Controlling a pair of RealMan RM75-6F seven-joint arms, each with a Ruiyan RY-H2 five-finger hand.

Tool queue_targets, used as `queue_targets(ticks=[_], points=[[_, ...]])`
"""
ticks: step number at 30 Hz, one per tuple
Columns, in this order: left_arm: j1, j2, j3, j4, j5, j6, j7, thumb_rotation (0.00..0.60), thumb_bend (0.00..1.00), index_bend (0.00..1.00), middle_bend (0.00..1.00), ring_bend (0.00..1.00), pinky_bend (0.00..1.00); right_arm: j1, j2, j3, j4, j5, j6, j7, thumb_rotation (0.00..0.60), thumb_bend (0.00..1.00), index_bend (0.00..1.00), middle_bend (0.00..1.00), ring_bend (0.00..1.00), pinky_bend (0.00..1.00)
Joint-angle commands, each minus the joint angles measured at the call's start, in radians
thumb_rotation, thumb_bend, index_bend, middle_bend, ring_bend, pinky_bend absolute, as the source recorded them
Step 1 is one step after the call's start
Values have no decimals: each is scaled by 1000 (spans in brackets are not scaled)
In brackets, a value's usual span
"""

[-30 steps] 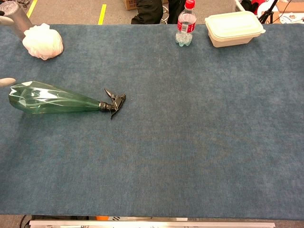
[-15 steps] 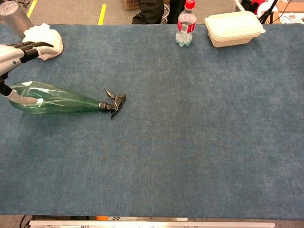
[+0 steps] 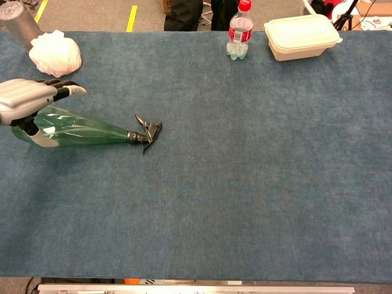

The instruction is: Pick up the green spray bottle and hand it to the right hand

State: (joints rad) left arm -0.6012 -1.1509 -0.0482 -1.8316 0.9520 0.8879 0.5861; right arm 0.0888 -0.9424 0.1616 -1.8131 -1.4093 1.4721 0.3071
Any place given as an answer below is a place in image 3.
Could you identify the short yellow floor tape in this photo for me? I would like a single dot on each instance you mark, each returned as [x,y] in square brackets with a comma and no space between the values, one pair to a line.
[132,18]

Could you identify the cardboard box with papers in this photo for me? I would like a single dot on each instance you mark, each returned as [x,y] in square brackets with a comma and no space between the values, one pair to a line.
[375,16]

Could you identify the white mesh bath sponge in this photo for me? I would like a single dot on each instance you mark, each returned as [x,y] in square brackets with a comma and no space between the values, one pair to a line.
[55,53]

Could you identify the person in black trousers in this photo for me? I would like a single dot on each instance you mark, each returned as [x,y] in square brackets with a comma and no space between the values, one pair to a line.
[183,18]

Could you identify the clear water bottle red cap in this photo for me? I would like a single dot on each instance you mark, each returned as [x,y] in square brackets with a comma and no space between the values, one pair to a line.
[240,33]

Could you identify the grey cylindrical can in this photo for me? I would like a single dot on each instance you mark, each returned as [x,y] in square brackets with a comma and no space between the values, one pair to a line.
[18,24]

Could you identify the cream lidded food container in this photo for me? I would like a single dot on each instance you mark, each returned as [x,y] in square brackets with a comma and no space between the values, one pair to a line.
[300,36]

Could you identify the red and black bag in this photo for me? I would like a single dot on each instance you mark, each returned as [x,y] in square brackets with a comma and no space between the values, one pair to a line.
[324,6]

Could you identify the aluminium rail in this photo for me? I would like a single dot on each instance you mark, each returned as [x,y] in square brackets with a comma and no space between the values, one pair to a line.
[196,289]

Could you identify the green plastic spray bottle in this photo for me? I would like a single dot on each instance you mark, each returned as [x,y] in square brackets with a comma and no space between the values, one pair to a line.
[92,131]

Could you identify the black tripod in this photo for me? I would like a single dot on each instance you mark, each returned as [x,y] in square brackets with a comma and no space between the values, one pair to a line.
[344,15]

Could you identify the chrome chair base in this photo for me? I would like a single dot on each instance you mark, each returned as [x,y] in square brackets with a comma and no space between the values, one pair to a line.
[205,18]

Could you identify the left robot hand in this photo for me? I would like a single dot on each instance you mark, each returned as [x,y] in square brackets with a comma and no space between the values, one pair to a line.
[24,93]

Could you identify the blue felt table mat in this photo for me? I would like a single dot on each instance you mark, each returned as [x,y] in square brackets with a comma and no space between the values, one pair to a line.
[214,183]

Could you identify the long yellow floor tape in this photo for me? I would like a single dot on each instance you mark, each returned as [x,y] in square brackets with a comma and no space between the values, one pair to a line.
[42,10]

